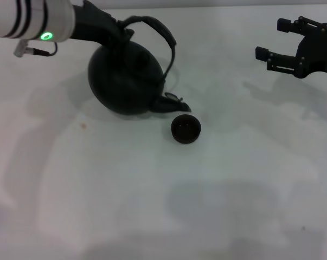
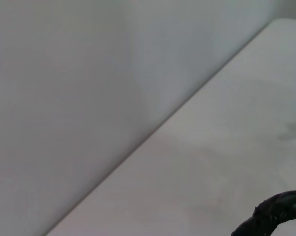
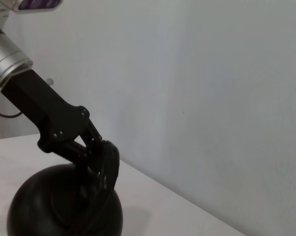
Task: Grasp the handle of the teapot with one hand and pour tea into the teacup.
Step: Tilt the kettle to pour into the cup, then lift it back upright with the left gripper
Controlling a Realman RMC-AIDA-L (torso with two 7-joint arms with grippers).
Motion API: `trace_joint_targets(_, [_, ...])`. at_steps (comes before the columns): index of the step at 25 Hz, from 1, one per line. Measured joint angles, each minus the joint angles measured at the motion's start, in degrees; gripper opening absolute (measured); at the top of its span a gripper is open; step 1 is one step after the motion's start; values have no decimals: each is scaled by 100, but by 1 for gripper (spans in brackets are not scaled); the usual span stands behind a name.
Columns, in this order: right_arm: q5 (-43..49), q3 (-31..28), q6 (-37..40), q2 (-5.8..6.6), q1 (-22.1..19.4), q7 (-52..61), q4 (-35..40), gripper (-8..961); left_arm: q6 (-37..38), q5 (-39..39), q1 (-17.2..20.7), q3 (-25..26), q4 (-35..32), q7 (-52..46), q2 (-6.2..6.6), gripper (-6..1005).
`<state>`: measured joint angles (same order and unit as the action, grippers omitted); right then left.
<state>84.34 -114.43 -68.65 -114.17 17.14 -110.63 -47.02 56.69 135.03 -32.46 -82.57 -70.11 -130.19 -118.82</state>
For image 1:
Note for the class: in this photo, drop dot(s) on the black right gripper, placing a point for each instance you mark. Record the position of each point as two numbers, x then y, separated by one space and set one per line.
320 51

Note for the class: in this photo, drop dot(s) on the black round teapot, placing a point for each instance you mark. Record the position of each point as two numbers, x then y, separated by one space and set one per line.
120 81

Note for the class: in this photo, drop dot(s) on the small dark teacup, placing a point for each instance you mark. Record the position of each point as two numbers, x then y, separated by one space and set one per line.
186 131

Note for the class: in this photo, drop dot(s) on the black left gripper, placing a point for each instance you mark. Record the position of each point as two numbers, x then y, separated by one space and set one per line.
98 27

